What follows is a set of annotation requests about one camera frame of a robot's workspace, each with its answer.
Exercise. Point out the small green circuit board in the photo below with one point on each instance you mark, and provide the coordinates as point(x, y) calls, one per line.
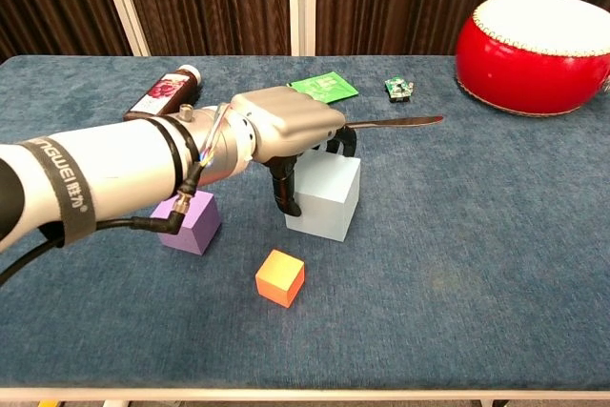
point(398, 88)

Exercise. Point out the metal table knife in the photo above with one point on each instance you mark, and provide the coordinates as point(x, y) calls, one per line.
point(405, 121)

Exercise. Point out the large light blue cube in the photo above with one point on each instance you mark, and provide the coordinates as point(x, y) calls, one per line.
point(329, 202)

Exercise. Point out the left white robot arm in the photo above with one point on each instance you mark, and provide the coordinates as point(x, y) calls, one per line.
point(119, 164)

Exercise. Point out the small orange cube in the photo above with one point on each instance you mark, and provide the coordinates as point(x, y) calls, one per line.
point(280, 278)

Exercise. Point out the green foil sachet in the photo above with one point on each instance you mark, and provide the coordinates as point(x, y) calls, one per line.
point(333, 85)

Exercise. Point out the red drum white skin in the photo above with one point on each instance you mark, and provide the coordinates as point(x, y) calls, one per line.
point(524, 68)

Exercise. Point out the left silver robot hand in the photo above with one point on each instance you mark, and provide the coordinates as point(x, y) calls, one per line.
point(286, 121)

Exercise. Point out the dark juice bottle white cap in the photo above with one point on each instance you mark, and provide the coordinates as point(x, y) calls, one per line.
point(167, 87)

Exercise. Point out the purple wooden cube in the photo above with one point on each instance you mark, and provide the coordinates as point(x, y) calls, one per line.
point(200, 226)

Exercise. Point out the blue fabric table mat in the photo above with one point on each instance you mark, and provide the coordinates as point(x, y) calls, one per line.
point(429, 235)

